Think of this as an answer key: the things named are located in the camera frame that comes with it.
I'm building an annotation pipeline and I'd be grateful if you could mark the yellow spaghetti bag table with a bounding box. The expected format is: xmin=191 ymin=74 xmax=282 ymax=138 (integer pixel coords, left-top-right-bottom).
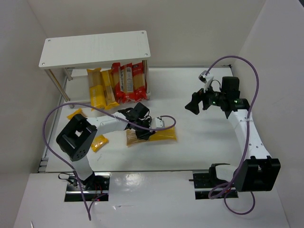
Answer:
xmin=126 ymin=127 xmax=177 ymax=146
xmin=67 ymin=108 xmax=109 ymax=152

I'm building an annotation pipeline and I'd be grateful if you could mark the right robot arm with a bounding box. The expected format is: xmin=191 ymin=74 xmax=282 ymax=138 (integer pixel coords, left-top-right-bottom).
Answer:
xmin=185 ymin=75 xmax=281 ymax=192

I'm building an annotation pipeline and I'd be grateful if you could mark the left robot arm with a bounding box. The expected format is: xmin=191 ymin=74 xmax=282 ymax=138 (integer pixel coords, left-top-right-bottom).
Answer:
xmin=56 ymin=103 xmax=155 ymax=190

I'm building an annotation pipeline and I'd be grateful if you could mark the yellow spaghetti bag on shelf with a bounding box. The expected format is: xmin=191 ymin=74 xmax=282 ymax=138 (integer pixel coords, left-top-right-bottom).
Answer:
xmin=86 ymin=68 xmax=106 ymax=108

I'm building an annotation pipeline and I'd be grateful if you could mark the white two-tier shelf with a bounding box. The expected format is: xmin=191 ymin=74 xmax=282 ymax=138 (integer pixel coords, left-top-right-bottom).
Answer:
xmin=38 ymin=30 xmax=151 ymax=108

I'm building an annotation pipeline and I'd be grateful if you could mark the red spaghetti bag right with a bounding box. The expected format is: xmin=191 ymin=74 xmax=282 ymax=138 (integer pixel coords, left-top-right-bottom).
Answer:
xmin=122 ymin=62 xmax=148 ymax=103

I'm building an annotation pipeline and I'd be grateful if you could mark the red spaghetti bag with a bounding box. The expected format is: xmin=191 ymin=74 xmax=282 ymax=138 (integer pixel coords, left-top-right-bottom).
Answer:
xmin=122 ymin=62 xmax=148 ymax=103
xmin=111 ymin=63 xmax=127 ymax=104

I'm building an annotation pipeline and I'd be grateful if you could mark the narrow yellow spaghetti bag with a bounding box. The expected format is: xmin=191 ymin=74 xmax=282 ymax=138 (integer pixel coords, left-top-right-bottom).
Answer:
xmin=101 ymin=70 xmax=119 ymax=110

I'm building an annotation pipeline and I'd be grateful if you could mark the red spaghetti bag left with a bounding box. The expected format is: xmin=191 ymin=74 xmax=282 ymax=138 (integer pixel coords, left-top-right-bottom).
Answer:
xmin=111 ymin=63 xmax=127 ymax=104

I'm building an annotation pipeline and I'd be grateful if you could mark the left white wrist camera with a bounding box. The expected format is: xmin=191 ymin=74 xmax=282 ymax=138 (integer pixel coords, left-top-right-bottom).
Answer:
xmin=150 ymin=117 xmax=165 ymax=129

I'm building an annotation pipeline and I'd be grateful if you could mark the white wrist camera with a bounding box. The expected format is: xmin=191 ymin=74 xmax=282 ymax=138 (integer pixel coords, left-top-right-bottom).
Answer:
xmin=199 ymin=71 xmax=214 ymax=93
xmin=150 ymin=117 xmax=165 ymax=129

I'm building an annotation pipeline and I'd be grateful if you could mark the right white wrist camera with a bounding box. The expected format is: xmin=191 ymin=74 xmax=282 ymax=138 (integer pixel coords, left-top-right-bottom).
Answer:
xmin=199 ymin=71 xmax=214 ymax=93

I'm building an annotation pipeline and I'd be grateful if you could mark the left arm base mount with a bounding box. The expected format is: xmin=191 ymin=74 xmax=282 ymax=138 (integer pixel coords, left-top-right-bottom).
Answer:
xmin=58 ymin=172 xmax=111 ymax=202

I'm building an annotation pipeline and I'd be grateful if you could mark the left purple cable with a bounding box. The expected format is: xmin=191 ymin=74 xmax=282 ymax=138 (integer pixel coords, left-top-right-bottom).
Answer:
xmin=42 ymin=103 xmax=177 ymax=221

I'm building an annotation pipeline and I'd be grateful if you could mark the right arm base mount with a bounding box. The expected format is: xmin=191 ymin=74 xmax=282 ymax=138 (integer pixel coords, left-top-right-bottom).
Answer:
xmin=189 ymin=170 xmax=227 ymax=200

